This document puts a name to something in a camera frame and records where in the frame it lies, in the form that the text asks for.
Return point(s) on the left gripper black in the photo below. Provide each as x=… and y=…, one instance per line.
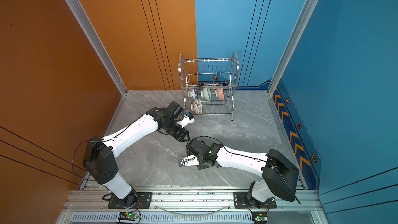
x=182, y=136

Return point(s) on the aluminium corner post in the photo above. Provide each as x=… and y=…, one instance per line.
x=300, y=25
x=82, y=18

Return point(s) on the left aluminium corner post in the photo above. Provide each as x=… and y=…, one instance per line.
x=82, y=18

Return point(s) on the left green circuit board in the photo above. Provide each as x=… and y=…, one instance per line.
x=128, y=218

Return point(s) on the blue floral white bowl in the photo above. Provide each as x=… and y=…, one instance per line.
x=193, y=94

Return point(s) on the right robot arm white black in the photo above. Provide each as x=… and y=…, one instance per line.
x=278, y=174

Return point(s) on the white brown lattice bowl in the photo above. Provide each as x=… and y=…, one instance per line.
x=196, y=107

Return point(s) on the aluminium front rail frame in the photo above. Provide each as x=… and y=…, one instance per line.
x=186, y=205

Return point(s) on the stainless steel dish rack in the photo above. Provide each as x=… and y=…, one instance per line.
x=212, y=73

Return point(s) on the right green circuit board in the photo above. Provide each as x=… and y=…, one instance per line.
x=259, y=217

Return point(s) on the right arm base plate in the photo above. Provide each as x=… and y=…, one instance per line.
x=243, y=200

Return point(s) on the pale green ribbed bowl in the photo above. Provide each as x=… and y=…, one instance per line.
x=206, y=94

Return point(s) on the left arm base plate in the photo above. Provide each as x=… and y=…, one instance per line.
x=142, y=200

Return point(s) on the green circuit board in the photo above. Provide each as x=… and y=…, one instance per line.
x=128, y=218
x=259, y=217

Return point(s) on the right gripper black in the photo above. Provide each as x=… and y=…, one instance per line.
x=201, y=167

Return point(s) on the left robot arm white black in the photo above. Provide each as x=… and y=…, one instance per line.
x=101, y=153

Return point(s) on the right aluminium corner post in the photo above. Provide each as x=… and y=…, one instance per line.
x=300, y=25

